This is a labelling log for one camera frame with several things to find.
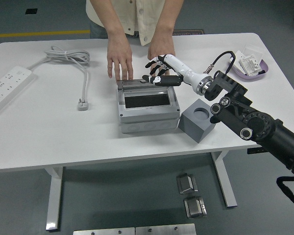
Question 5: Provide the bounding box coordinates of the person's left hand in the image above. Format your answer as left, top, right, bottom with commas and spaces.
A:
147, 36, 176, 76

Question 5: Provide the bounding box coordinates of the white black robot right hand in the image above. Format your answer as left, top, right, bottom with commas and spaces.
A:
142, 54, 206, 91

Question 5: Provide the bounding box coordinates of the person's right hand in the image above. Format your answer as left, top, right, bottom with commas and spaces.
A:
106, 36, 134, 81

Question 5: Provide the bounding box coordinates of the clear hinged box lid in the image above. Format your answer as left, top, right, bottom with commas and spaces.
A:
116, 77, 172, 92

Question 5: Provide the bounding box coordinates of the grey electrical box body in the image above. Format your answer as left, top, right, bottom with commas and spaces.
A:
117, 84, 181, 134

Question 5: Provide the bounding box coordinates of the person's torso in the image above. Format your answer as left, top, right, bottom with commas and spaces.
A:
85, 0, 184, 47

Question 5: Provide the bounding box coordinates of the grey block with round hole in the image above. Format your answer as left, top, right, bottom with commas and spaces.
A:
177, 98, 218, 143

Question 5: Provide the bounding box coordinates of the purple tray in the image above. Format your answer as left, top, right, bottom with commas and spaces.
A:
226, 52, 270, 81

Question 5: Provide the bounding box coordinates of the clear plastic bag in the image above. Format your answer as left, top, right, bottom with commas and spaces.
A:
242, 44, 263, 59

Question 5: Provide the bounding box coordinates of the metal block on floor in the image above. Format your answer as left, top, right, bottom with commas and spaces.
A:
183, 195, 208, 218
176, 173, 198, 195

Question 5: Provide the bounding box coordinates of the white power strip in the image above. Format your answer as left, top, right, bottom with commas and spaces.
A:
0, 65, 36, 117

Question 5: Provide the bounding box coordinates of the white table leg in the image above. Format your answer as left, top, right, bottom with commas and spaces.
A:
210, 150, 238, 208
45, 166, 64, 232

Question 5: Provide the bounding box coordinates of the metal plate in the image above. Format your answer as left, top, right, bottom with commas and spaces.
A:
73, 227, 135, 235
135, 223, 196, 235

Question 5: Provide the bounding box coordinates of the white power cord with plug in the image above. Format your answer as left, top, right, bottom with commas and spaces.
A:
26, 45, 91, 111

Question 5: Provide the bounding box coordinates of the white switch module in bag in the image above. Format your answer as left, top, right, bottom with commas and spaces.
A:
238, 55, 263, 75

